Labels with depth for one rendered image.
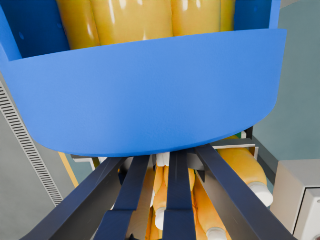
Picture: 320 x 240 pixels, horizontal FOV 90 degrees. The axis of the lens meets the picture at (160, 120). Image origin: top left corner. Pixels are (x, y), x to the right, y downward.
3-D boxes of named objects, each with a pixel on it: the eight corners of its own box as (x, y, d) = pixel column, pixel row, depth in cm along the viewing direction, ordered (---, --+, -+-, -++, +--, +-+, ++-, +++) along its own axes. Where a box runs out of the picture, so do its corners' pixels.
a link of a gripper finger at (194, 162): (170, 155, 12) (211, 154, 12) (171, 127, 17) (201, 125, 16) (172, 172, 12) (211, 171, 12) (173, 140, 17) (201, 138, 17)
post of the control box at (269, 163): (212, 93, 129) (305, 187, 37) (212, 98, 131) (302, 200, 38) (207, 94, 130) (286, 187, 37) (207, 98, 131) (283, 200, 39)
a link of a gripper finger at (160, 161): (165, 166, 14) (156, 167, 14) (168, 132, 21) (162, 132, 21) (161, 137, 13) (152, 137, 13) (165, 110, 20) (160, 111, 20)
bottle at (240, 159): (222, 128, 44) (252, 174, 27) (245, 137, 45) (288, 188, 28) (210, 148, 47) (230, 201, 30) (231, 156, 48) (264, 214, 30)
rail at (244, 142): (249, 137, 39) (255, 144, 36) (249, 140, 39) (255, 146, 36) (95, 146, 44) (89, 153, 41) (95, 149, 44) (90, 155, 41)
